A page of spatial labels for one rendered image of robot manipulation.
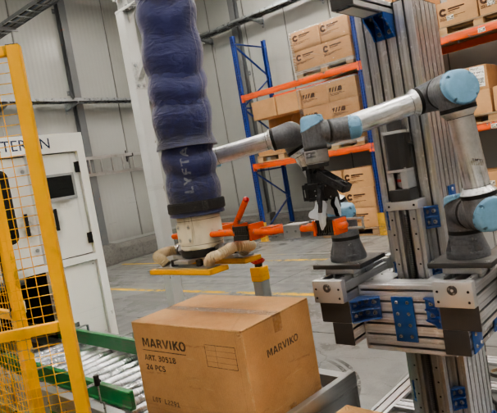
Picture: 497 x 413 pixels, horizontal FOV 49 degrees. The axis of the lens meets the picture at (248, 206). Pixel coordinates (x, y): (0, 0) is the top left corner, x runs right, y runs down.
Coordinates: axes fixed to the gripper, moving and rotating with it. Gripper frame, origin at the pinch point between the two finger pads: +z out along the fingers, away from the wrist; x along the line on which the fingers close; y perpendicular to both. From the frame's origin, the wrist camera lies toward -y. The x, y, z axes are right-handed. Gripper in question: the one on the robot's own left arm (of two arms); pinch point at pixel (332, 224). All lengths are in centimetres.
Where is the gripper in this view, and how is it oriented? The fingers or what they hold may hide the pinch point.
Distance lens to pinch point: 174.8
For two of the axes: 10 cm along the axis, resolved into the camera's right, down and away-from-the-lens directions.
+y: -7.4, 0.8, 6.7
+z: 1.6, 9.9, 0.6
